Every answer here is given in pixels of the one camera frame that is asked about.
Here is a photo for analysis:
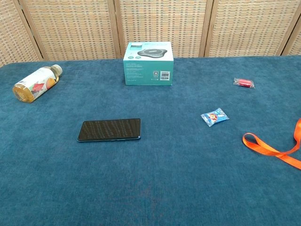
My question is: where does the blue smartphone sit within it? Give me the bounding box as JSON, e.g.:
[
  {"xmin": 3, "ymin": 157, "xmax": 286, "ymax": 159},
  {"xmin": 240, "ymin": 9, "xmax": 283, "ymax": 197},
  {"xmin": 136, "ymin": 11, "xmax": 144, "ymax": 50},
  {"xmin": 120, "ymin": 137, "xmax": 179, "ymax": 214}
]
[{"xmin": 76, "ymin": 118, "xmax": 142, "ymax": 143}]

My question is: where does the teal speaker product box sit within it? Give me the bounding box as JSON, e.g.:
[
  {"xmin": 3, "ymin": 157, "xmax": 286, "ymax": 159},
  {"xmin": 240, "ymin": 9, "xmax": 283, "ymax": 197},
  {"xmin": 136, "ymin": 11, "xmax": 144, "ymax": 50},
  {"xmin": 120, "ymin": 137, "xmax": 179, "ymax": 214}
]
[{"xmin": 123, "ymin": 41, "xmax": 174, "ymax": 87}]

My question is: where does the blue table cloth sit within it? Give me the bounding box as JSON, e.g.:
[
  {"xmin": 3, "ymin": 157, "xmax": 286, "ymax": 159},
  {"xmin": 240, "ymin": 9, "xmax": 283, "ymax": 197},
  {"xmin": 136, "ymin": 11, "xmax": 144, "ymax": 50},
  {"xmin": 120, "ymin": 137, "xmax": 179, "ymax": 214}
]
[{"xmin": 0, "ymin": 55, "xmax": 301, "ymax": 226}]

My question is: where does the blue white snack packet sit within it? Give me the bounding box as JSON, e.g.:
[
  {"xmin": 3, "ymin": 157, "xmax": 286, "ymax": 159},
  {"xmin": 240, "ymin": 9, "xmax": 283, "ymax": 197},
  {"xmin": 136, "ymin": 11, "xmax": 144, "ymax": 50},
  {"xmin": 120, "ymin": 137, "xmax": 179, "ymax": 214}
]
[{"xmin": 200, "ymin": 107, "xmax": 230, "ymax": 128}]

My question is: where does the woven rattan folding screen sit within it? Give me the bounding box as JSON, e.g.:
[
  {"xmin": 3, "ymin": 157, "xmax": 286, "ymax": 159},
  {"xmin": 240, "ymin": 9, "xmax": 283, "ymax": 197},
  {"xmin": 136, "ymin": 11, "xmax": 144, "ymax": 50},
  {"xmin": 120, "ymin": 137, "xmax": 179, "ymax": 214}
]
[{"xmin": 0, "ymin": 0, "xmax": 301, "ymax": 68}]

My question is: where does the red wrapped candy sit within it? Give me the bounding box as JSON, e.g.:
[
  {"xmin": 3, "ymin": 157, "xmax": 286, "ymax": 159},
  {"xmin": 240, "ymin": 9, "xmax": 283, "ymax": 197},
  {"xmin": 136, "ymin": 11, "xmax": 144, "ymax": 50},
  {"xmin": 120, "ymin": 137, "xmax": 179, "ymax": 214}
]
[{"xmin": 233, "ymin": 77, "xmax": 255, "ymax": 89}]

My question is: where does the yellow drink bottle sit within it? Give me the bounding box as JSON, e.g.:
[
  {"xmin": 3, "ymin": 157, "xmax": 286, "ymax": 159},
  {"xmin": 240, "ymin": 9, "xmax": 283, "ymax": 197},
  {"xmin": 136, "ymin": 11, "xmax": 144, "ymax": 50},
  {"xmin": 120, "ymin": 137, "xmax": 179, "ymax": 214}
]
[{"xmin": 12, "ymin": 64, "xmax": 63, "ymax": 104}]

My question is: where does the orange ribbon lanyard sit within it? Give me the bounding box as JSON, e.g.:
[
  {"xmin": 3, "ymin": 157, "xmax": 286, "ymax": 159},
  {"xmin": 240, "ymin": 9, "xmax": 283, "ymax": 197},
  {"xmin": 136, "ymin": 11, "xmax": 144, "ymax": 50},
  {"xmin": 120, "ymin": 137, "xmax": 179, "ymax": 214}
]
[{"xmin": 242, "ymin": 118, "xmax": 301, "ymax": 170}]

